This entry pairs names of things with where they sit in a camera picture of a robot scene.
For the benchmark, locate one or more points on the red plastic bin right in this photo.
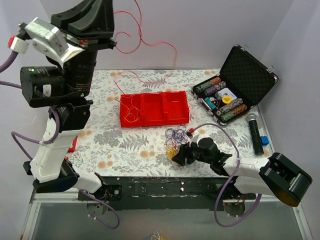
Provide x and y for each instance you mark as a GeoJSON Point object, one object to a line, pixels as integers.
{"type": "Point", "coordinates": [177, 108]}

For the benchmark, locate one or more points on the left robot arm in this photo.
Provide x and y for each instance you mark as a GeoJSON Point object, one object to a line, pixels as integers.
{"type": "Point", "coordinates": [63, 88]}

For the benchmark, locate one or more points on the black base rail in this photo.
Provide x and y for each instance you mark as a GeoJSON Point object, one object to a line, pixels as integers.
{"type": "Point", "coordinates": [160, 193]}

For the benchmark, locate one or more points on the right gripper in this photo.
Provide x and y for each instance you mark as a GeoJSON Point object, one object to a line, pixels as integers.
{"type": "Point", "coordinates": [189, 152]}

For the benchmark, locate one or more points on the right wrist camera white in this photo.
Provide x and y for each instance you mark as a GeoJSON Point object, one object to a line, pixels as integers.
{"type": "Point", "coordinates": [193, 136]}

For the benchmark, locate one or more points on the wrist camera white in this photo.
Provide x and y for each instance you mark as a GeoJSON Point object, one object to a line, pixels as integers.
{"type": "Point", "coordinates": [193, 136]}
{"type": "Point", "coordinates": [46, 39]}

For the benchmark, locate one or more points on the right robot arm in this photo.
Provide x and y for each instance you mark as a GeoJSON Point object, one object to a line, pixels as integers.
{"type": "Point", "coordinates": [274, 176]}

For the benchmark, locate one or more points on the red white window brick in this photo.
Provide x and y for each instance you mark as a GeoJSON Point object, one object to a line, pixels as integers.
{"type": "Point", "coordinates": [73, 145]}

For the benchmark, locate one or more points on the red plastic bin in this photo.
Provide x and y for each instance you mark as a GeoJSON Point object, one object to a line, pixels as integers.
{"type": "Point", "coordinates": [130, 111]}
{"type": "Point", "coordinates": [153, 110]}
{"type": "Point", "coordinates": [177, 108]}

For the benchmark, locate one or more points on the black poker chip case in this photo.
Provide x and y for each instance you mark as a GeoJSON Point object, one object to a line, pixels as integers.
{"type": "Point", "coordinates": [241, 84]}

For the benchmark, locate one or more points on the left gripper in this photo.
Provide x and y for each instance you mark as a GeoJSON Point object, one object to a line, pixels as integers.
{"type": "Point", "coordinates": [93, 43]}

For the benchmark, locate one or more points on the blue toy block right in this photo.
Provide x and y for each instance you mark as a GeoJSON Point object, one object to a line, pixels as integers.
{"type": "Point", "coordinates": [264, 140]}

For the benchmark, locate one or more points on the red plastic bin middle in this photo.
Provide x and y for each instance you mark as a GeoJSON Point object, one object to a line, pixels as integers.
{"type": "Point", "coordinates": [153, 110]}

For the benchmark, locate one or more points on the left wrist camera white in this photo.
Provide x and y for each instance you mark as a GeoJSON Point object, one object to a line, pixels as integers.
{"type": "Point", "coordinates": [46, 39]}

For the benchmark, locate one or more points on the black microphone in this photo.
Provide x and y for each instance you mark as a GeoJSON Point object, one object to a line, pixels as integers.
{"type": "Point", "coordinates": [255, 135]}

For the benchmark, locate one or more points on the red plastic bin left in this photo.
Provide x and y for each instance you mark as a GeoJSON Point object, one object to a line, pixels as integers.
{"type": "Point", "coordinates": [130, 111]}

